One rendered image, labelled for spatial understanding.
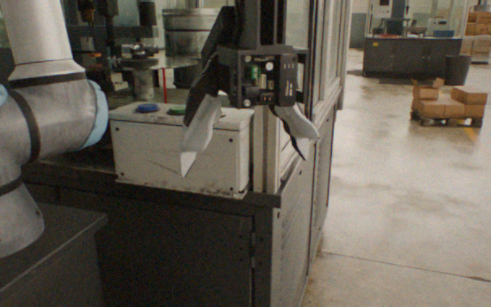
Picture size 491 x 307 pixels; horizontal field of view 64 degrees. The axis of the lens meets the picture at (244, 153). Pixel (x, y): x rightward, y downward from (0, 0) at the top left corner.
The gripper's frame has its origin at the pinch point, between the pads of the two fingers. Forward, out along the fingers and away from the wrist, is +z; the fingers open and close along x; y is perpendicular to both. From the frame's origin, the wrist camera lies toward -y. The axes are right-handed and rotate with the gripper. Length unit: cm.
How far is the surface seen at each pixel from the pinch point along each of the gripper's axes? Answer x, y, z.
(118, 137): -12.0, -39.7, 6.4
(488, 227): 175, -87, 90
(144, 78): -2, -76, 0
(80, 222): -20.0, -24.7, 16.3
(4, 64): -37, -85, -4
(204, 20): 33, -136, -15
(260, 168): 12.9, -25.2, 11.2
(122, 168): -11.8, -39.5, 13.1
